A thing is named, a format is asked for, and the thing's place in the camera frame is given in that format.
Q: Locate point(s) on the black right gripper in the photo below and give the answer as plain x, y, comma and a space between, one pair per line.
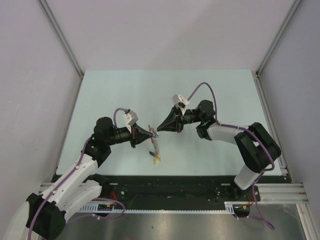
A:
174, 122

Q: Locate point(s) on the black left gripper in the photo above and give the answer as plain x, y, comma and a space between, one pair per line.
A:
138, 135

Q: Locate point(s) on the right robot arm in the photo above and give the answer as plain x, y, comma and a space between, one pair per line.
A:
256, 146

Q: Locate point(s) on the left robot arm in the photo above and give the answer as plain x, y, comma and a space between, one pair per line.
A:
50, 211

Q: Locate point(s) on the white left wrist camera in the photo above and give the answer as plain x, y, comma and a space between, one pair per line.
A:
130, 118

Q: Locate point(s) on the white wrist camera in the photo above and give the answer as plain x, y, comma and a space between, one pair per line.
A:
181, 103
130, 118

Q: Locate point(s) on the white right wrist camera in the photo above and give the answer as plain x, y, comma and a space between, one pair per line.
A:
181, 103

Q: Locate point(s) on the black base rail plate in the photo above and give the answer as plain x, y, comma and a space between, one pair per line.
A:
176, 192

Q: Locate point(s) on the white slotted cable duct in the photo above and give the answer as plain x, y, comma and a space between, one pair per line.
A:
103, 208

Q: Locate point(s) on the right aluminium frame post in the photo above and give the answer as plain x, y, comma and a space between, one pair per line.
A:
296, 4

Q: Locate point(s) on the aluminium frame post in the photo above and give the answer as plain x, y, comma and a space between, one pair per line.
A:
296, 4
52, 20

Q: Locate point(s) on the left aluminium frame post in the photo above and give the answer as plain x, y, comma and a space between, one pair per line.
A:
52, 20

